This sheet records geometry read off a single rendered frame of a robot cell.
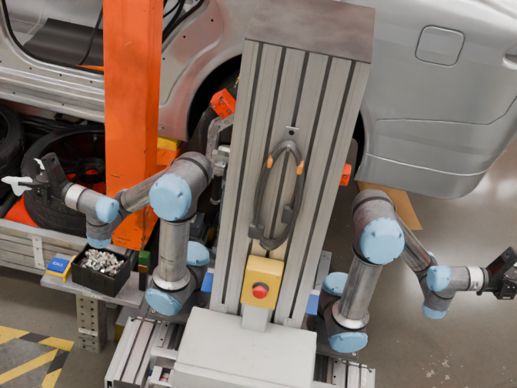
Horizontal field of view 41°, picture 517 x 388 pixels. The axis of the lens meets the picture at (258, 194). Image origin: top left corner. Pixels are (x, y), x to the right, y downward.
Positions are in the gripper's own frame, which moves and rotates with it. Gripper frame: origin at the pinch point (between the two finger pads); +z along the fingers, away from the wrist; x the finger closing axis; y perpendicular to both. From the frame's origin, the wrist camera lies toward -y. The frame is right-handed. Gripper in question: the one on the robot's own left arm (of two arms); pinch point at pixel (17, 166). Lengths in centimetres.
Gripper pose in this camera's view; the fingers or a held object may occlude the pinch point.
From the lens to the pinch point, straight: 227.6
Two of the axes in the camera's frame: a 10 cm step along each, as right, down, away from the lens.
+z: -9.1, -3.5, 2.3
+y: -1.8, 8.2, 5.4
